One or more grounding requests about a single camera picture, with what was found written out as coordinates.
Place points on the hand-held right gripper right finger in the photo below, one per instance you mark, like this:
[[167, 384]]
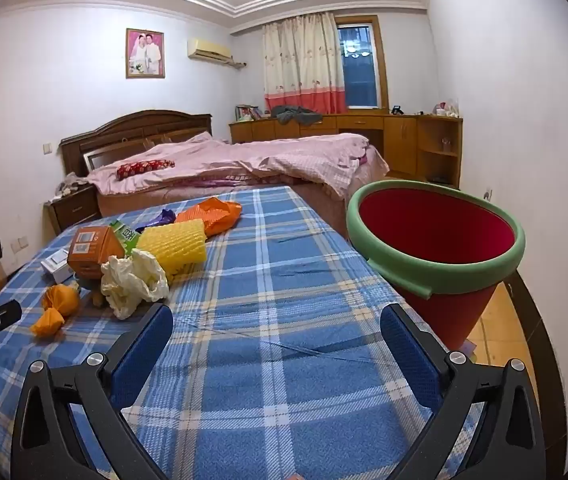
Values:
[[409, 352]]

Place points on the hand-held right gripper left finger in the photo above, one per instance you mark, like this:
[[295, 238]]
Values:
[[143, 352]]

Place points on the white blue small box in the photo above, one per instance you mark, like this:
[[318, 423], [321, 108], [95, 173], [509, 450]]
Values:
[[56, 266]]

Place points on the yellow foam fruit net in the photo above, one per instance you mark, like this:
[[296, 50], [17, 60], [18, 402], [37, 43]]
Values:
[[179, 246]]

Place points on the green carton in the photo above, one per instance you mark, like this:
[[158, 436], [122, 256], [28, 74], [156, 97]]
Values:
[[127, 237]]

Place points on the red bin with green rim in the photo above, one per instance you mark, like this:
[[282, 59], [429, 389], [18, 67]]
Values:
[[434, 230]]

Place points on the purple plastic bag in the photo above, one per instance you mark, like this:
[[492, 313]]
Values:
[[161, 218]]

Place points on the orange plastic bag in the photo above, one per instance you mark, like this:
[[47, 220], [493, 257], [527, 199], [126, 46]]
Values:
[[214, 212]]

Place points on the orange twisted wrapper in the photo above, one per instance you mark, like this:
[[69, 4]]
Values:
[[59, 300]]

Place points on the orange carton box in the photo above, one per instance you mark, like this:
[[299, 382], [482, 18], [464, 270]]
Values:
[[91, 252]]

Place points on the dark wooden nightstand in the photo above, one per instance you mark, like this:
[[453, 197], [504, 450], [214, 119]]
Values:
[[74, 210]]

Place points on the blue plaid blanket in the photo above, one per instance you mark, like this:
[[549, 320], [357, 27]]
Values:
[[274, 310]]

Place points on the white cloth clutter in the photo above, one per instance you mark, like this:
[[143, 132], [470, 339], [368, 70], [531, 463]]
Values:
[[66, 185]]

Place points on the bed with pink bedspread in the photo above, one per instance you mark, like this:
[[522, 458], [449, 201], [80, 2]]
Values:
[[324, 200]]

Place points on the flat black device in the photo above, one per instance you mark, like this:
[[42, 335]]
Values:
[[437, 179]]

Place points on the red floral pillow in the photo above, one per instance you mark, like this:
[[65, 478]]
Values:
[[144, 167]]

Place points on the glass on shelf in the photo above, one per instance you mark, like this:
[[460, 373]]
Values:
[[446, 145]]

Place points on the light wooden cabinet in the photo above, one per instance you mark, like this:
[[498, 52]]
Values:
[[399, 140]]

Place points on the pink checked duvet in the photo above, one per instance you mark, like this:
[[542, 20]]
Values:
[[244, 160]]

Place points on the dark wooden headboard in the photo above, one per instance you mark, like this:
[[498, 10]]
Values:
[[129, 132]]

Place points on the small black gadget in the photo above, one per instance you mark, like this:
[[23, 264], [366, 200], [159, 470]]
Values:
[[396, 109]]

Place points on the pink white containers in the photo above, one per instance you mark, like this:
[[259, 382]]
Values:
[[445, 109]]

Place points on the row of books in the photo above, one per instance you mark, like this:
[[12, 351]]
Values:
[[248, 112]]

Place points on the grey clothes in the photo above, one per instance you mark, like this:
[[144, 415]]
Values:
[[296, 115]]

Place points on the wooden framed window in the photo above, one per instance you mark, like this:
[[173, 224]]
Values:
[[361, 60]]

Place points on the cream and red curtain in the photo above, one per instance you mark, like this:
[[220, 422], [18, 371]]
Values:
[[301, 60]]

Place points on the white wall socket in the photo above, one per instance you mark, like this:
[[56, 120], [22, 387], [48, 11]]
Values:
[[488, 193]]

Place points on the framed wall photo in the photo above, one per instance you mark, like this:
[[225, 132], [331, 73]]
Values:
[[145, 53]]

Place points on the wall air conditioner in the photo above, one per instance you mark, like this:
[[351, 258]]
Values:
[[208, 50]]

